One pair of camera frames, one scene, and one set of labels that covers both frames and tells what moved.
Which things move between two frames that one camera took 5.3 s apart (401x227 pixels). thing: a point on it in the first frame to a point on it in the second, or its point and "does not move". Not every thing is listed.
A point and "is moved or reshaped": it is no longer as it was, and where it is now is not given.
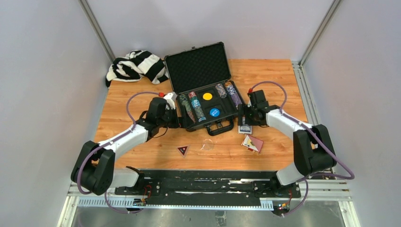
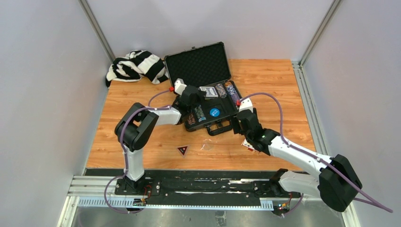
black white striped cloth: x=137 y=65 does not move
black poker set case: x=206 y=95 does not move
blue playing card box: x=245 y=129 is moved or reshaped
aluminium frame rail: x=305 y=93 does not move
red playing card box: x=252 y=143 does not move
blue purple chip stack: x=235 y=96 does not move
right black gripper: x=244 y=109 to x=236 y=126
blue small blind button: x=214 y=112 does not move
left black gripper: x=176 y=121 to x=200 y=96
